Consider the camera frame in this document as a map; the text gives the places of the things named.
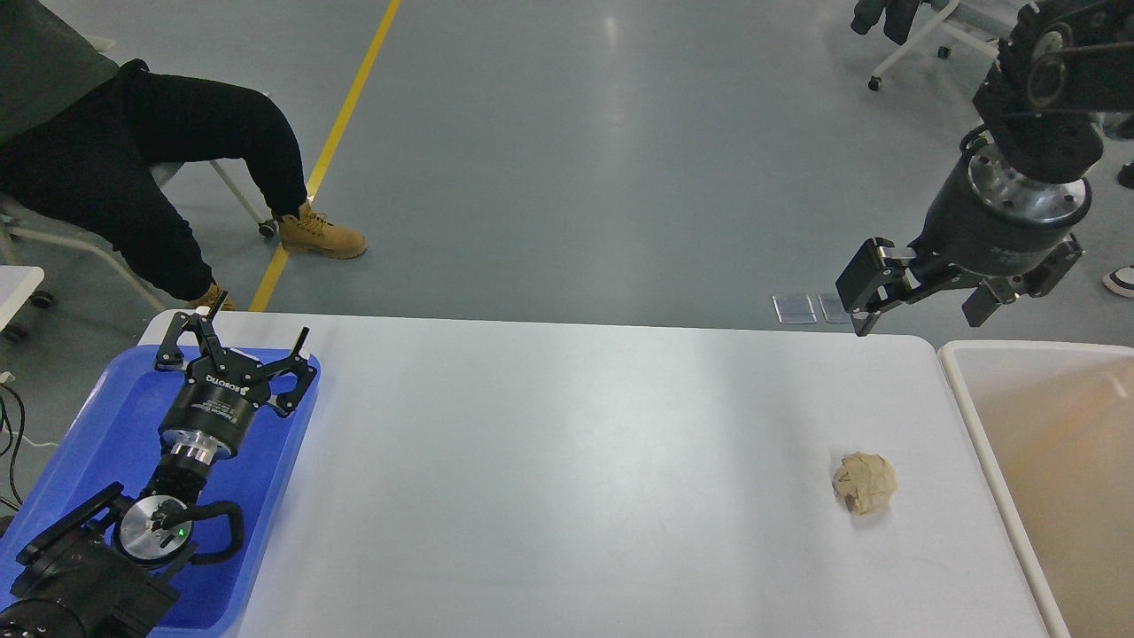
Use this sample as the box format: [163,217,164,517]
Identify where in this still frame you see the white plastic bin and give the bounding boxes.
[939,340,1133,637]

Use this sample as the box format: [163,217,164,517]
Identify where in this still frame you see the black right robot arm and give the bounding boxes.
[835,1,1131,338]

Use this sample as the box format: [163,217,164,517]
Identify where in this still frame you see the black cables at left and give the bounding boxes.
[0,372,59,514]

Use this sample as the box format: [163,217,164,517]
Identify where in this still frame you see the tan boot behind table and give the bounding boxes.
[186,282,237,312]

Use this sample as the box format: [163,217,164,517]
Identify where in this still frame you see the right floor socket cover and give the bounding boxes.
[816,294,853,324]

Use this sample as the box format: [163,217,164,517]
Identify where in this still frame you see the white sneaker at edge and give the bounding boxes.
[1101,265,1134,299]

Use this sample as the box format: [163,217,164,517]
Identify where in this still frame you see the black shoe at edge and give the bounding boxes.
[1116,161,1134,190]

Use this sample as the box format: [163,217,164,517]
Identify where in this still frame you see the white side table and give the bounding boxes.
[0,265,44,330]

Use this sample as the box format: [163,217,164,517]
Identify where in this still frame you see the blue plastic tray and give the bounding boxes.
[1,344,319,637]

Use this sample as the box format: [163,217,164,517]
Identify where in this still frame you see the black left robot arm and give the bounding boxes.
[3,308,320,637]

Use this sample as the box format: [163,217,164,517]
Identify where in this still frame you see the dark jacket on chair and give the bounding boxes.
[851,0,923,45]

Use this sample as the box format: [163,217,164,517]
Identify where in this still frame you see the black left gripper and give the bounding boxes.
[154,307,318,459]

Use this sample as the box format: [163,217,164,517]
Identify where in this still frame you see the tan boot on floor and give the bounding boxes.
[278,202,369,260]

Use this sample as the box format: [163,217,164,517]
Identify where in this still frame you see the brown paper ball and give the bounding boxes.
[833,452,898,516]

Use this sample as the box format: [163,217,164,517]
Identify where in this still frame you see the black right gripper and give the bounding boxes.
[835,152,1092,338]

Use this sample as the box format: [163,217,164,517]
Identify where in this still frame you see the floor socket cover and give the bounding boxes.
[816,294,853,324]
[771,294,818,324]

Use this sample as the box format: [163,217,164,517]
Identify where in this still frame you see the seated person in black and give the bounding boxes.
[1,1,307,301]

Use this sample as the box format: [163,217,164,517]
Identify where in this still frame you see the left floor socket cover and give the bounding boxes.
[771,294,818,324]

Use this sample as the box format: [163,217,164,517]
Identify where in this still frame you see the white office chair right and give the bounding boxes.
[866,1,1024,92]

